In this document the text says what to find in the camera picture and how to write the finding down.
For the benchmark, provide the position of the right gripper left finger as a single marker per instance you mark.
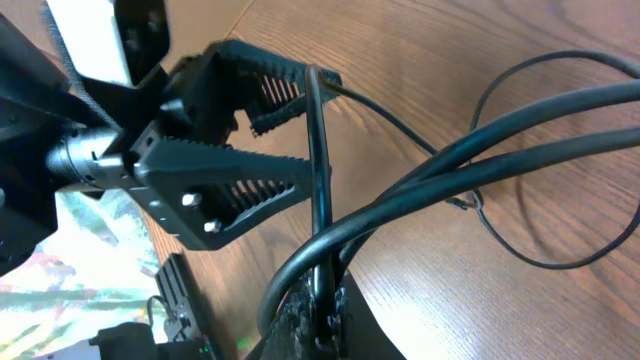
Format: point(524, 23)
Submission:
point(292, 334)

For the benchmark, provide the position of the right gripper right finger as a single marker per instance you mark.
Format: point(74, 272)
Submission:
point(359, 335)

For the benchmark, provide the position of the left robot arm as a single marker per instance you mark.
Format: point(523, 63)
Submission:
point(110, 117)

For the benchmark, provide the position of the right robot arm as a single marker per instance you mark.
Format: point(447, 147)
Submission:
point(134, 340)

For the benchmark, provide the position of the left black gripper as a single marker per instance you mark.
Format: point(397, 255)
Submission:
point(206, 196)

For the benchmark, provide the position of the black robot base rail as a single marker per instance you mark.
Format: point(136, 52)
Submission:
point(187, 325)

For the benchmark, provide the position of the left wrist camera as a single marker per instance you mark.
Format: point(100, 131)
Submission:
point(91, 36)

